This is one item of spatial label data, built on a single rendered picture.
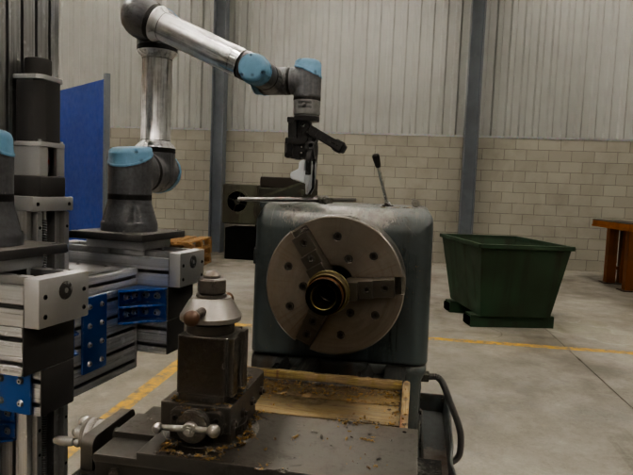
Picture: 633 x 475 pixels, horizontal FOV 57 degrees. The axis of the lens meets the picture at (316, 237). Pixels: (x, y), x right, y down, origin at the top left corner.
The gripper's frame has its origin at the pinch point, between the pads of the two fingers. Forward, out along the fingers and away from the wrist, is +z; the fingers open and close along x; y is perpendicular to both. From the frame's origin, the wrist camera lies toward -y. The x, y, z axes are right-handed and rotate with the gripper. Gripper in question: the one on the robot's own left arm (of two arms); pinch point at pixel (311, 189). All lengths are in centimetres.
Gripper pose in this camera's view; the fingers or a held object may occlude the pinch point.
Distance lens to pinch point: 162.6
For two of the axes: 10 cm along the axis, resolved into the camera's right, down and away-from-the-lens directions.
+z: -0.4, 10.0, 0.8
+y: -9.8, -0.5, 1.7
